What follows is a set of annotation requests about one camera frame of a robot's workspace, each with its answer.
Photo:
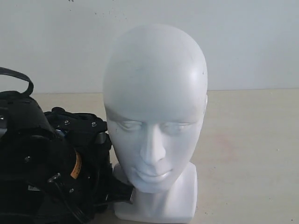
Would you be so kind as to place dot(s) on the white mannequin head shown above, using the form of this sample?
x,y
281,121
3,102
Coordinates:
x,y
155,97

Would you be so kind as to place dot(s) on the black helmet with tinted visor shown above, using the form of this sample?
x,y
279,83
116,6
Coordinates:
x,y
14,130

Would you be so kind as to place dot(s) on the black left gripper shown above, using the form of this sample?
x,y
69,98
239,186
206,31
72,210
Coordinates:
x,y
86,134

